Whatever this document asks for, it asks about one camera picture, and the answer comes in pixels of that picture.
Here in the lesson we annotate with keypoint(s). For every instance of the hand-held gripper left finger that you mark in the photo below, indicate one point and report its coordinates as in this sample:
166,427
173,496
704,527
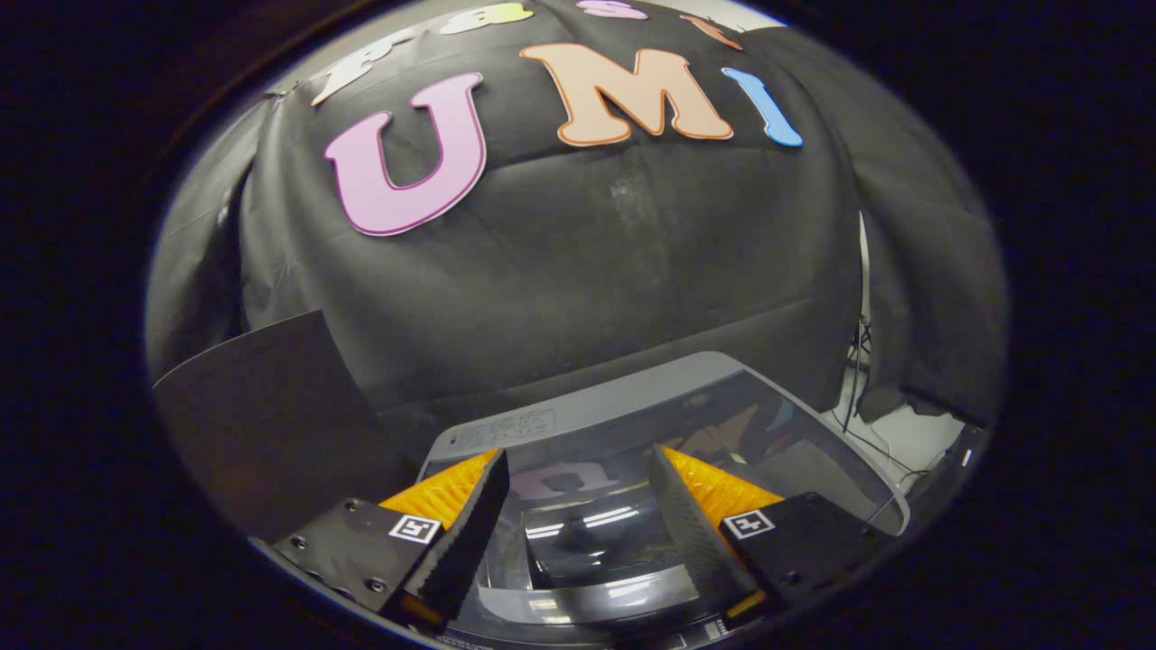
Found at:
465,542

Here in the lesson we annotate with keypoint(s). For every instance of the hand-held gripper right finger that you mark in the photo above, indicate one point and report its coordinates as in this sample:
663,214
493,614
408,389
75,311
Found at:
691,533

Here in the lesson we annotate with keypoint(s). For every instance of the white and dark cabinet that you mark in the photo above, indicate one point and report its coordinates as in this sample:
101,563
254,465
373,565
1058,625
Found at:
262,424

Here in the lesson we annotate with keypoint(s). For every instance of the black backdrop cloth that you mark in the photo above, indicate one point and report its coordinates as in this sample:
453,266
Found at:
587,271

